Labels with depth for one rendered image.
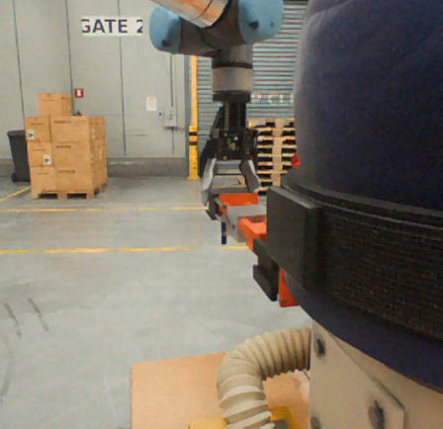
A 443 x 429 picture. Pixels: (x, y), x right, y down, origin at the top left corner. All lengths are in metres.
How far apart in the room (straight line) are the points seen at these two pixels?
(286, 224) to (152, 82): 9.41
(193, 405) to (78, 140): 6.69
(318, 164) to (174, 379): 0.38
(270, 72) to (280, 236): 9.42
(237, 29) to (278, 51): 9.10
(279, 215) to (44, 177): 7.15
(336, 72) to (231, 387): 0.29
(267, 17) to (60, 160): 6.70
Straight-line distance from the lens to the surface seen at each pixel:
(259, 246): 0.46
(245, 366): 0.39
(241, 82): 0.74
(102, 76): 9.74
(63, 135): 7.12
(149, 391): 0.50
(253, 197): 0.77
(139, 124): 9.57
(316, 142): 0.18
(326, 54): 0.17
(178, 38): 0.67
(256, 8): 0.57
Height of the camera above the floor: 1.37
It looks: 11 degrees down
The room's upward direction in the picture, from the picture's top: straight up
